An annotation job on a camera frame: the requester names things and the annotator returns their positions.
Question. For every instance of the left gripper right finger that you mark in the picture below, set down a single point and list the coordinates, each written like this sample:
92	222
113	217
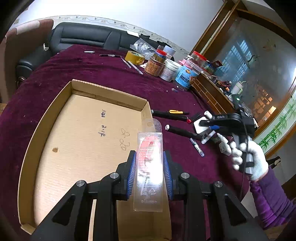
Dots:
228	218

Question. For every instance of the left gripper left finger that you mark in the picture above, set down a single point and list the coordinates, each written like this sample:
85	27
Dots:
70	217

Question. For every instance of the blue clear pen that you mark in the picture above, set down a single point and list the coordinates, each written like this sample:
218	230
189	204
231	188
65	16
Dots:
196	146

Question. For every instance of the clear plastic blister pack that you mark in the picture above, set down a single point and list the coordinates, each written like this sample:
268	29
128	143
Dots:
148	183

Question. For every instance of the black yellow pen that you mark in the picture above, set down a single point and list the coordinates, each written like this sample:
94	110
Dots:
178	112

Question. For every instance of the black pen silver band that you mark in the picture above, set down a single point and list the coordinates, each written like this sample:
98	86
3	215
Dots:
182	132

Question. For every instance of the black marker red cap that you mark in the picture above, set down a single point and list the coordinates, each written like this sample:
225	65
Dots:
170	116

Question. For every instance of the white deli marker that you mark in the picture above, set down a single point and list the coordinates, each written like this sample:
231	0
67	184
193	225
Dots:
211	134

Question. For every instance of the small white plug adapter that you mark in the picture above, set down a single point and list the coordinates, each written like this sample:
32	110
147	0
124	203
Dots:
201	129

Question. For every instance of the purple sleeve forearm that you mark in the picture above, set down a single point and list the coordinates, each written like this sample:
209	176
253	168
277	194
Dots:
272	205

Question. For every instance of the white gloved right hand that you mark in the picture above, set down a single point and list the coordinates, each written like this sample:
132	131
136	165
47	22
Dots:
249	157

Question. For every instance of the white squeeze bottle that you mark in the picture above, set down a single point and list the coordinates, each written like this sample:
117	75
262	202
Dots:
222	138

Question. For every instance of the large white charger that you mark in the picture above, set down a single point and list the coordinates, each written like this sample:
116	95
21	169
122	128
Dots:
225	149

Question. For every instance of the wooden brick pattern counter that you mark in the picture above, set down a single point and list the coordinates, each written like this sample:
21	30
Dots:
212	95

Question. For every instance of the cardboard tray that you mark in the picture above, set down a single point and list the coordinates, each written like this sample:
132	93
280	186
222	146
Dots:
86	132

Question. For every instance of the red lid clear jar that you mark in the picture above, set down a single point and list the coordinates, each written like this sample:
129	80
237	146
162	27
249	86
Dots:
197	58

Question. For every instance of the clear jar blue label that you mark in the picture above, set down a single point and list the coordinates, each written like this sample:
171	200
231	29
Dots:
185	74

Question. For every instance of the white plastic jar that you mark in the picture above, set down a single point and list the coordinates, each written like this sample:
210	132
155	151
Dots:
170	70

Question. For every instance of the brown label jar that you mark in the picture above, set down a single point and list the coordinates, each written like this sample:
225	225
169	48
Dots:
154	67

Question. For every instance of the maroon tablecloth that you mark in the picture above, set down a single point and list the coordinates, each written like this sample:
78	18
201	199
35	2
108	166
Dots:
26	107

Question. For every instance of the yellow tape roll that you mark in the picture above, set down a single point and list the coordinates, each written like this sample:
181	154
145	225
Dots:
135	58

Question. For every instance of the black leather sofa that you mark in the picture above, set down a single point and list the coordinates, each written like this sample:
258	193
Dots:
63	36

